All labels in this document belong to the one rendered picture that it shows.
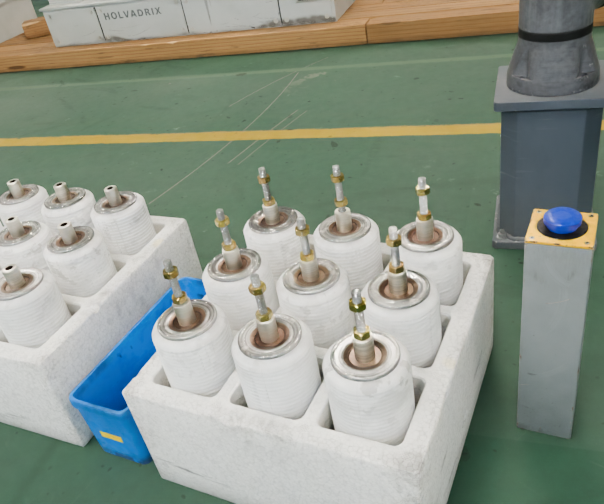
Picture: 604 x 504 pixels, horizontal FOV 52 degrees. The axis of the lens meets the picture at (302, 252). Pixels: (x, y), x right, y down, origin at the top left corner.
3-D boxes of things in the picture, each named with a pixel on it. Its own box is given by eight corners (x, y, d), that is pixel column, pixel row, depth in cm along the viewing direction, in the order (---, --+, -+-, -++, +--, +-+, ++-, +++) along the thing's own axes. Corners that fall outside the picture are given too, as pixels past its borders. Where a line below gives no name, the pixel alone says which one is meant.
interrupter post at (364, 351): (354, 350, 67) (351, 328, 66) (376, 349, 67) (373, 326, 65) (354, 366, 65) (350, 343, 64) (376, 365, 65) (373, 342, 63)
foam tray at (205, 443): (281, 308, 116) (262, 228, 106) (493, 345, 99) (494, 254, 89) (160, 478, 88) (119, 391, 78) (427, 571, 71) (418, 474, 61)
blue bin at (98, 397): (198, 326, 115) (181, 275, 109) (248, 336, 111) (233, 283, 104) (93, 452, 94) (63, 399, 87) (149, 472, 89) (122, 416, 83)
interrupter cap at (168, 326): (219, 298, 79) (218, 294, 79) (215, 337, 73) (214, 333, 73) (162, 307, 80) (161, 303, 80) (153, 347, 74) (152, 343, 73)
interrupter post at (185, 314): (198, 314, 77) (191, 294, 76) (196, 326, 75) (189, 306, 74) (179, 317, 78) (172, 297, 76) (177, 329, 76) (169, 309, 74)
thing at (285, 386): (246, 439, 82) (214, 339, 73) (302, 399, 87) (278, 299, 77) (289, 483, 76) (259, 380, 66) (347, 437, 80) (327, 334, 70)
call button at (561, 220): (545, 219, 72) (546, 204, 70) (582, 222, 70) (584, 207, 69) (540, 238, 69) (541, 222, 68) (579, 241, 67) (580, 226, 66)
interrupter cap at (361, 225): (343, 251, 84) (342, 246, 83) (308, 233, 89) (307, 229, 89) (382, 226, 87) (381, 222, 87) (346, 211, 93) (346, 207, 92)
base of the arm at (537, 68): (507, 68, 116) (509, 14, 111) (595, 63, 111) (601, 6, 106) (504, 98, 105) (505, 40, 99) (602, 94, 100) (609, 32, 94)
